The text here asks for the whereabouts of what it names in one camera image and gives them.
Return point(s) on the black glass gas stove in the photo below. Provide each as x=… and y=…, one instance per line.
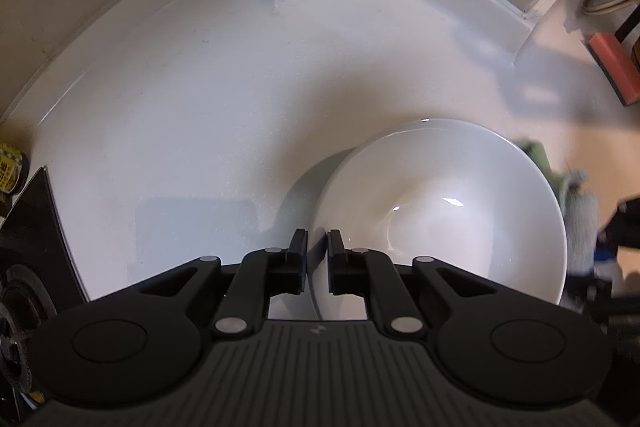
x=40, y=247

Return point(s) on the black rod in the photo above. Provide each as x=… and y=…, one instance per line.
x=631, y=24

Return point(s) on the red sponge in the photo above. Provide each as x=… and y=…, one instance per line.
x=617, y=67

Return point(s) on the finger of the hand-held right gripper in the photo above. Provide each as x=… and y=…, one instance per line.
x=622, y=222

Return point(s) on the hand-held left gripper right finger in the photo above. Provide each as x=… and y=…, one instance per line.
x=334, y=257

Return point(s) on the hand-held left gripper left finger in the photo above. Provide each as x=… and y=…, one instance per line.
x=300, y=257

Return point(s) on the white bowl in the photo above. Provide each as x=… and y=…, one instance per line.
x=450, y=207

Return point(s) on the yellow label jar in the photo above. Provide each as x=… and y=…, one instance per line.
x=9, y=167

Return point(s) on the grey green towel cloth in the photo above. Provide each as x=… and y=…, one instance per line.
x=580, y=217

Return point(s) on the metal stove burner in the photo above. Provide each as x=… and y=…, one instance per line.
x=25, y=322

